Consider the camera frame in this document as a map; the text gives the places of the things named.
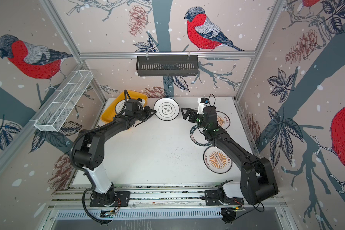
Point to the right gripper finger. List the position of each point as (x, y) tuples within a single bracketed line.
[(189, 116), (187, 111)]

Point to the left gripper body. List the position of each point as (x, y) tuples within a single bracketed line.
[(141, 115)]

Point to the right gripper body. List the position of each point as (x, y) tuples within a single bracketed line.
[(200, 120)]

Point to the orange sunburst plate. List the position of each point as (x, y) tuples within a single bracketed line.
[(223, 120), (216, 160)]

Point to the white plate flower emblem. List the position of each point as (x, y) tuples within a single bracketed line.
[(167, 109), (119, 107)]

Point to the green rim lettered plate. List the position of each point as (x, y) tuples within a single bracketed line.
[(197, 137)]

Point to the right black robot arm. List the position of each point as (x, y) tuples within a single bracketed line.
[(257, 182)]

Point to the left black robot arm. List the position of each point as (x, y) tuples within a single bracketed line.
[(88, 150)]

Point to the yellow plastic bin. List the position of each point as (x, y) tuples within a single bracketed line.
[(109, 114)]

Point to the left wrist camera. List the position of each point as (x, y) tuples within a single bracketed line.
[(142, 102)]

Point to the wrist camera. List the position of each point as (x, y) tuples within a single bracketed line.
[(142, 102), (202, 103)]

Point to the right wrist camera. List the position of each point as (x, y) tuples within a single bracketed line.
[(202, 103)]

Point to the black hanging wire basket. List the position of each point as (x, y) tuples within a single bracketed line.
[(182, 65)]

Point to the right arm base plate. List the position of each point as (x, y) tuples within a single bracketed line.
[(218, 198)]

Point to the white mesh wire shelf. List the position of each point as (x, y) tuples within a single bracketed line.
[(66, 98)]

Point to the aluminium mounting rail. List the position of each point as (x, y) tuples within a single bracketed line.
[(141, 196)]

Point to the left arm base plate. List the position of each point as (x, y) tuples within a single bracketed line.
[(113, 199)]

